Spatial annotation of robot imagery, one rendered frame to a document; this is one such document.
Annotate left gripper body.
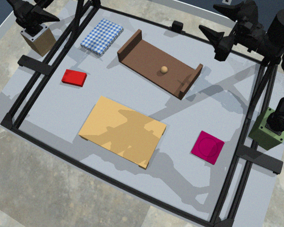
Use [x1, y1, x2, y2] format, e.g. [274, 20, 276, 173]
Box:
[214, 0, 266, 61]

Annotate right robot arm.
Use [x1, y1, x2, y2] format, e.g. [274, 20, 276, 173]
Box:
[6, 0, 43, 37]

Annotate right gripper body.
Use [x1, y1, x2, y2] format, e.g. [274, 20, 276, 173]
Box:
[22, 0, 53, 27]

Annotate tan ball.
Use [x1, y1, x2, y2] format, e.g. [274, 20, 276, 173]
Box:
[160, 66, 168, 74]

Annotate tan wooden shelf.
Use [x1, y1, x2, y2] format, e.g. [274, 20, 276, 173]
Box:
[78, 96, 167, 170]

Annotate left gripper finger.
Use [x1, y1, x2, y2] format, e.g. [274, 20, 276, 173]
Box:
[199, 25, 225, 53]
[213, 1, 244, 22]

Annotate red rectangular block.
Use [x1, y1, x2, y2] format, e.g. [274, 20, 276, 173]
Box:
[62, 69, 87, 87]

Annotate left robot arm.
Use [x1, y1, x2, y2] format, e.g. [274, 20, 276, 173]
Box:
[235, 3, 284, 136]

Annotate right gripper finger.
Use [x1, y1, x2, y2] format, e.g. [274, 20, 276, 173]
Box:
[31, 5, 60, 25]

